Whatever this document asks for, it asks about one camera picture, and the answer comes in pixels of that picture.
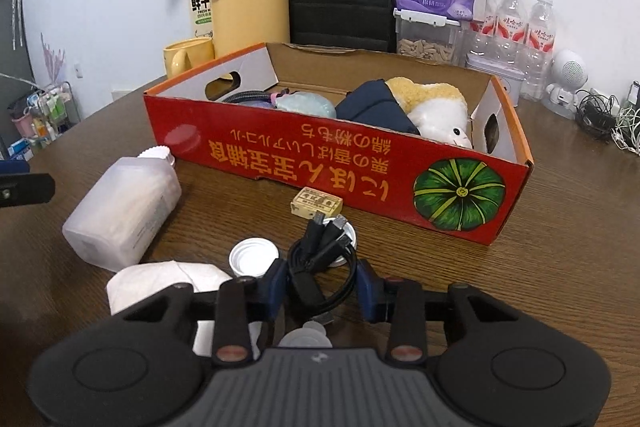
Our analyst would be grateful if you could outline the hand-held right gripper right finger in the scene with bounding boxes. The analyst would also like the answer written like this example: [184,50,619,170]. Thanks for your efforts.
[356,259,522,367]

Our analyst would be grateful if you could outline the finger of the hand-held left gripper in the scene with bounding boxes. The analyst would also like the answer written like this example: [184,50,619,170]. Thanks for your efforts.
[0,161,56,208]

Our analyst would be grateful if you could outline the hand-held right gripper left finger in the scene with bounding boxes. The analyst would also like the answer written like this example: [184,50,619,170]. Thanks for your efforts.
[117,259,289,368]

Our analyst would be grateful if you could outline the black cable bundle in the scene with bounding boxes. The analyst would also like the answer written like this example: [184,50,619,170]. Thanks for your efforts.
[287,213,358,314]

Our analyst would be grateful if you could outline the white jar lid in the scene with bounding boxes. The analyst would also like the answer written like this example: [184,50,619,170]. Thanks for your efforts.
[320,218,359,269]
[229,238,278,278]

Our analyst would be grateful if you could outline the clear plastic bottle white cap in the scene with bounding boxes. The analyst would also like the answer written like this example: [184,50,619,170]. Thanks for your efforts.
[62,147,182,272]

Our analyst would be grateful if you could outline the cardboard box with red side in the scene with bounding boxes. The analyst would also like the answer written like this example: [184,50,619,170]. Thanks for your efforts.
[143,42,535,247]

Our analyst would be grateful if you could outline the translucent plastic cap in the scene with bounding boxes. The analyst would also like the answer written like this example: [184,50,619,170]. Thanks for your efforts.
[280,319,332,349]

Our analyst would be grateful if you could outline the rolling storage cart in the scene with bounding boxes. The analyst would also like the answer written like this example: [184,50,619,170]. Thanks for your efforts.
[7,79,81,160]

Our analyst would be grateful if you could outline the small yellow box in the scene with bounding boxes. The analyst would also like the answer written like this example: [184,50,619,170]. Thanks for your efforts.
[290,188,344,220]

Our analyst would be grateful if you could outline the dark door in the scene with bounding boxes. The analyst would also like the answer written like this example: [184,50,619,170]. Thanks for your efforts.
[0,0,36,160]

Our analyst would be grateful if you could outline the navy cloth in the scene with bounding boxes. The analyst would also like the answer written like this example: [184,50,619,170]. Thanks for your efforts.
[335,79,421,136]

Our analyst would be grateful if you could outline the pale blue pouch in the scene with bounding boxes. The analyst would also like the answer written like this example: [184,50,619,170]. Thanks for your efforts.
[270,91,337,120]

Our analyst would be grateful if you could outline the cream and white plush toy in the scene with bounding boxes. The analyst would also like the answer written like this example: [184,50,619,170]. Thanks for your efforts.
[386,77,475,150]

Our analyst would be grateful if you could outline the yellow mug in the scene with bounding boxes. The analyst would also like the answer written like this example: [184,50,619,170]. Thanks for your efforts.
[164,38,217,80]

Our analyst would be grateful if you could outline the white milk carton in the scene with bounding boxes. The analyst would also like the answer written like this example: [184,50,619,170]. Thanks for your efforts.
[186,0,217,40]

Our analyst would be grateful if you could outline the grey tin box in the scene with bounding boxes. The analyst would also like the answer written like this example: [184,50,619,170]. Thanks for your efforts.
[465,53,526,100]

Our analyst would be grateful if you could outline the clear food container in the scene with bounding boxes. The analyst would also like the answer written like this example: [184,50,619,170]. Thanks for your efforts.
[392,8,468,66]

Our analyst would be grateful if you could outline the white robot speaker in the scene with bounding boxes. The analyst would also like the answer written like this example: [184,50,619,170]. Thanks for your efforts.
[542,49,593,120]

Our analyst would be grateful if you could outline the clear water bottle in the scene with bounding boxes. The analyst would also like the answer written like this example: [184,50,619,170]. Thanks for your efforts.
[522,0,557,102]
[495,0,529,62]
[470,0,499,58]

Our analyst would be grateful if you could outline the black braided cable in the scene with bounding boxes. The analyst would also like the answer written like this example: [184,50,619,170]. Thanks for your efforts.
[222,91,281,106]

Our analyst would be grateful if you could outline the black cable tangle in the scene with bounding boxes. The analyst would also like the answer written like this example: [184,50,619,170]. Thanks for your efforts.
[575,89,622,141]

